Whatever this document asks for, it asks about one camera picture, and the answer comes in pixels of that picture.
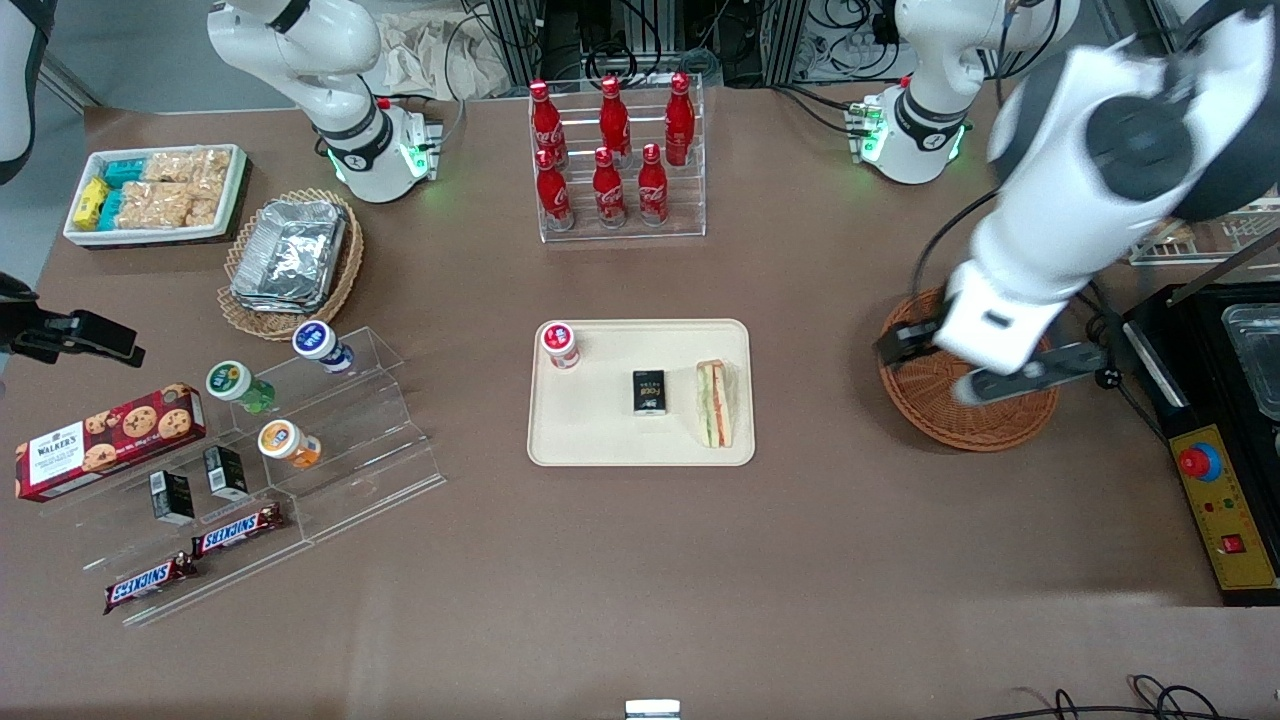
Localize red cola bottle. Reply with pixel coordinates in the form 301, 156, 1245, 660
664, 71, 697, 168
598, 76, 633, 161
592, 146, 628, 229
637, 143, 670, 227
535, 148, 576, 233
528, 80, 570, 167

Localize metal wire rack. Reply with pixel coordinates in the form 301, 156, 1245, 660
1128, 212, 1280, 268

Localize yellow snack packet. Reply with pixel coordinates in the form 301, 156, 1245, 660
73, 177, 111, 230

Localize black appliance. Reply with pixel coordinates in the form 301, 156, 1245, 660
1124, 282, 1280, 607

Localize clear acrylic stepped display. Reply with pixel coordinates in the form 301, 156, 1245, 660
75, 325, 447, 629

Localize small red-lid bottle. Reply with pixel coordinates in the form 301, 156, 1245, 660
540, 320, 582, 372

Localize clear plastic container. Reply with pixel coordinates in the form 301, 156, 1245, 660
1221, 303, 1280, 422

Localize Snickers chocolate bar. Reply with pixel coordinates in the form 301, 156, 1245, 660
190, 502, 287, 558
103, 553, 199, 615

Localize triangle sandwich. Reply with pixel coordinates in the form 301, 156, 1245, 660
695, 360, 737, 450

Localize small orange bottle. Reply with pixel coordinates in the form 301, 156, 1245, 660
257, 419, 324, 471

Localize red Walkers cookie box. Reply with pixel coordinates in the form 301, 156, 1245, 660
14, 382, 208, 503

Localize beige plastic tray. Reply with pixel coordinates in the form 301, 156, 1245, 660
527, 318, 756, 468

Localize yellow emergency stop box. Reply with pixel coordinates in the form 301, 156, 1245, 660
1169, 424, 1280, 592

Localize stack of foil trays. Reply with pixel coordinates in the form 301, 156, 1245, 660
230, 199, 349, 316

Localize clear acrylic bottle rack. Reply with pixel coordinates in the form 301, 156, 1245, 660
529, 74, 708, 244

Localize crumpled beige cloth bag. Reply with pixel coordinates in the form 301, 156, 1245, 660
372, 8, 513, 101

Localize small blue-lid bottle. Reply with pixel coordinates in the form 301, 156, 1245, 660
292, 320, 356, 376

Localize black base cables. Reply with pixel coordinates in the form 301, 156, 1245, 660
772, 82, 863, 137

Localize white rectangular snack tray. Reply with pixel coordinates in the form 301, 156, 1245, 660
62, 143, 250, 249

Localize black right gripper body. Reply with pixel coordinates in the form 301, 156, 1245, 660
0, 273, 78, 364

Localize black floor cables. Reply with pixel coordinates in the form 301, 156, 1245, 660
975, 674, 1236, 720

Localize aluminium equipment rack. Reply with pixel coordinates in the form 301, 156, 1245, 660
484, 0, 906, 89

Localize light oval wicker basket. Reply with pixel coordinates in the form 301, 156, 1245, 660
217, 188, 365, 342

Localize round brown wicker basket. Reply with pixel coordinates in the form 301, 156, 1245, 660
877, 288, 1062, 453

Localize small green bottle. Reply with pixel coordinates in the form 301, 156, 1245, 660
205, 360, 277, 416

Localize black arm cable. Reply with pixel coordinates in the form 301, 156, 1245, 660
908, 188, 1003, 303

